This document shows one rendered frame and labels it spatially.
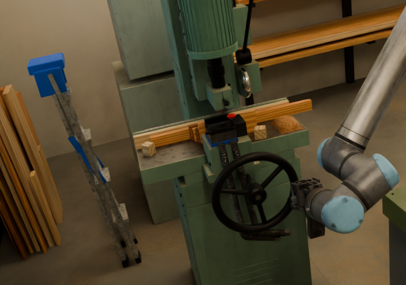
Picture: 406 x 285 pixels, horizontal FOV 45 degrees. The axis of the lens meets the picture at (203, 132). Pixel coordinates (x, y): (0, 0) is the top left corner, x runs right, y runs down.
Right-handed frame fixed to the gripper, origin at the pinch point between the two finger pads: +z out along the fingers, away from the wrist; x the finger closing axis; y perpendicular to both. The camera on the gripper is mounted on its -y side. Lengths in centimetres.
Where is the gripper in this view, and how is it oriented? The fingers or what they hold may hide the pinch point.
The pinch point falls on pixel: (297, 198)
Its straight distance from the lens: 154.9
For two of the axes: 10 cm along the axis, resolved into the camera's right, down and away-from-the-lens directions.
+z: -1.3, -0.4, 9.9
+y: -2.2, -9.7, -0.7
